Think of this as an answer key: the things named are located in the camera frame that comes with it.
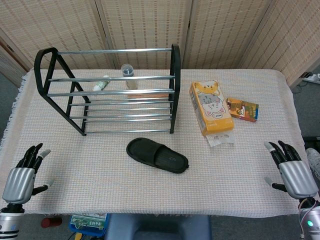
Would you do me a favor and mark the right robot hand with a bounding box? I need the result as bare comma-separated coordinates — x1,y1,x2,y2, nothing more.
263,140,319,200

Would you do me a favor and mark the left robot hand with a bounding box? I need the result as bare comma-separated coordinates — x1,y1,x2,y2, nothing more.
1,142,55,205

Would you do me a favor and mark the black slipper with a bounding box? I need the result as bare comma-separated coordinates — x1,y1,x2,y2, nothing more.
126,137,190,175

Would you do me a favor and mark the black metal shoe rack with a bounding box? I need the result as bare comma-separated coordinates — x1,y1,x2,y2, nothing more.
34,43,181,137

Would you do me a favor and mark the grey sneaker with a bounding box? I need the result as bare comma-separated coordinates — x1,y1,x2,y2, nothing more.
305,147,320,180

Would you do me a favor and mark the red cylinder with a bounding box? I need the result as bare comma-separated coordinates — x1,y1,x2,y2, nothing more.
41,216,63,229

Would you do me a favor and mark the blue box with green label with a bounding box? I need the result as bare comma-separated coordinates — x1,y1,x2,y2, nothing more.
68,212,111,238

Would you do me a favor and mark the small colourful snack box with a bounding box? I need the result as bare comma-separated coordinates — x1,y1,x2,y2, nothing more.
226,97,260,123

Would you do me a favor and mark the white power strip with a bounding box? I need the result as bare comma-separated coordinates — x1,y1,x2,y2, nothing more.
304,72,320,84

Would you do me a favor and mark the orange cat tissue pack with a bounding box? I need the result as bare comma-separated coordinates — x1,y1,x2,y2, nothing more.
190,79,236,148

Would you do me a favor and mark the green white tube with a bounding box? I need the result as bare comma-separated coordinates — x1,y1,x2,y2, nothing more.
93,74,111,92

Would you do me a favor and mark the checked pink tablecloth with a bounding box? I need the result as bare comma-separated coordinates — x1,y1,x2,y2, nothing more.
0,68,309,218

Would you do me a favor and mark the blue grey chair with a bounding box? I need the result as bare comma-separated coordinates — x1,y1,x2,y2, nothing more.
104,213,213,240

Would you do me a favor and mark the clear plastic bottle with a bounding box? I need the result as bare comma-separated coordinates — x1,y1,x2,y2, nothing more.
121,63,139,90

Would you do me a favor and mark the beige folding screen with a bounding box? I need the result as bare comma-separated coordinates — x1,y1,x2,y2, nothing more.
0,0,320,87

